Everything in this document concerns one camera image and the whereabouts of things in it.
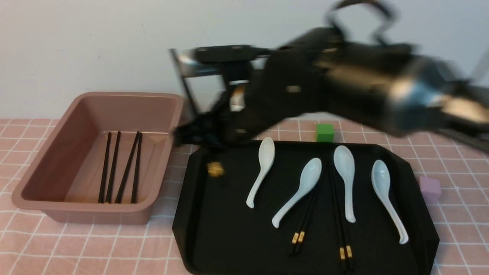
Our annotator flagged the plain black chopstick far left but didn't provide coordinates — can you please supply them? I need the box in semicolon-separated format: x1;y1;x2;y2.
98;132;112;204

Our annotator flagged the brown plastic bin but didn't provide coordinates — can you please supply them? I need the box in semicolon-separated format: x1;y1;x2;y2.
11;92;185;225

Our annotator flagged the pink foam cube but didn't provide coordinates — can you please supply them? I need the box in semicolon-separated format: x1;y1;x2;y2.
418;176;442;205

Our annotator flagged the plain black chopstick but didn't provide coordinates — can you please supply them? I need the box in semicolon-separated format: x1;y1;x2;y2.
105;131;121;204
115;132;140;204
131;132;142;204
98;132;112;204

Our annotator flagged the white ceramic spoon far right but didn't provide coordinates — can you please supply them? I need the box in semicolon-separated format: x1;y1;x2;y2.
371;160;409;245

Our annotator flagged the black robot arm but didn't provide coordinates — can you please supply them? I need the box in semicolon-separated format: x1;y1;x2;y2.
170;0;488;153

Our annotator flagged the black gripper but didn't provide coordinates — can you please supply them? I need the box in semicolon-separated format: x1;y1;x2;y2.
170;44;306;149

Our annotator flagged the white ceramic spoon far left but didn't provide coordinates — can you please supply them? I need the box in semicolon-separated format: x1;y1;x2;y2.
246;137;275;209

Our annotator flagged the green foam cube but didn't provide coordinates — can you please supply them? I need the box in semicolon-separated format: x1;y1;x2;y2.
316;123;335;142

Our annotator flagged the white ceramic spoon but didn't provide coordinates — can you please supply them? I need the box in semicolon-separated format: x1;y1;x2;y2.
271;158;322;228
371;160;409;245
333;146;356;223
246;137;275;209

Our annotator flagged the black plastic tray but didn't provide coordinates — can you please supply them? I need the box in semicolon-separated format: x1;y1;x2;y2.
173;140;440;275

